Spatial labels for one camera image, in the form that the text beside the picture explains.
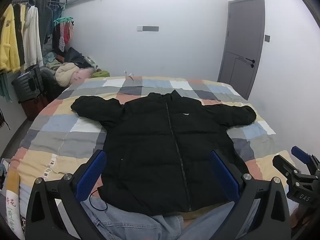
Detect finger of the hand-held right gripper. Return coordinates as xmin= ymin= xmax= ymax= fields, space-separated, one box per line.
xmin=291 ymin=145 xmax=320 ymax=177
xmin=272 ymin=154 xmax=304 ymax=180

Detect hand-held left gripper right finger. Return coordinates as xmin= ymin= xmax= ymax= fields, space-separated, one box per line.
xmin=209 ymin=149 xmax=292 ymax=240

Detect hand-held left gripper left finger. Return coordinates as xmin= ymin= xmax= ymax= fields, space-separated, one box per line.
xmin=25 ymin=149 xmax=108 ymax=240

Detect black puffer jacket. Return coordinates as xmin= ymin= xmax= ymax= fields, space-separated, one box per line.
xmin=71 ymin=90 xmax=257 ymax=217

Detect pile of mixed clothes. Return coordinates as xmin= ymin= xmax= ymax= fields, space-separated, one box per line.
xmin=42 ymin=47 xmax=86 ymax=71

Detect red hanging clothes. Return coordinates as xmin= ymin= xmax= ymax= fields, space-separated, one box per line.
xmin=59 ymin=22 xmax=74 ymax=52

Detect checkered bed blanket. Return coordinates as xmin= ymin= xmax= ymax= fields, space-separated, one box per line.
xmin=5 ymin=76 xmax=297 ymax=230

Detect person's light blue jeans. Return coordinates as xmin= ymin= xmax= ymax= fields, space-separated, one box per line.
xmin=81 ymin=195 xmax=240 ymax=240

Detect white cloth with green writing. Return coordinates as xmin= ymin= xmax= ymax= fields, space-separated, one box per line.
xmin=5 ymin=170 xmax=25 ymax=240

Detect dark red suitcase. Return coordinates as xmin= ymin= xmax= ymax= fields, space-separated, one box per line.
xmin=19 ymin=92 xmax=50 ymax=122

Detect pink pillow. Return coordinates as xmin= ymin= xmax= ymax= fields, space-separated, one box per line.
xmin=71 ymin=68 xmax=94 ymax=85

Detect cream fleece blanket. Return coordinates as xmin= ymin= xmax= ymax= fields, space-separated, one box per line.
xmin=55 ymin=63 xmax=78 ymax=87

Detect black suitcase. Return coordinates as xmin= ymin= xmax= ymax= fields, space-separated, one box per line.
xmin=11 ymin=66 xmax=44 ymax=103

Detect white small appliance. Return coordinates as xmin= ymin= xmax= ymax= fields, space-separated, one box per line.
xmin=85 ymin=56 xmax=98 ymax=69

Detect teal hanging cloth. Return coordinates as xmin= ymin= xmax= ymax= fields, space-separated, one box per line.
xmin=0 ymin=73 xmax=12 ymax=103

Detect grey door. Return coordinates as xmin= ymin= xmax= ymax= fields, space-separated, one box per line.
xmin=217 ymin=0 xmax=265 ymax=100

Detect white hanging garment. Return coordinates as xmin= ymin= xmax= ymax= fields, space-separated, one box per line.
xmin=22 ymin=5 xmax=43 ymax=70

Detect yellow fleece garment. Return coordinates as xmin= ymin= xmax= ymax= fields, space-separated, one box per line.
xmin=0 ymin=4 xmax=22 ymax=73

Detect green sock drying hanger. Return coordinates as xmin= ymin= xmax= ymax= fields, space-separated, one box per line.
xmin=53 ymin=16 xmax=74 ymax=27

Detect black and yellow striped garment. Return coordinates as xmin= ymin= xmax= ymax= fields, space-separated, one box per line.
xmin=13 ymin=4 xmax=26 ymax=68

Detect dark grey hanging garment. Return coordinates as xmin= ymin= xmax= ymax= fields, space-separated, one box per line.
xmin=35 ymin=0 xmax=54 ymax=46

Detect black cable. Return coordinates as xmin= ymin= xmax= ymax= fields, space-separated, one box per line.
xmin=89 ymin=189 xmax=108 ymax=212

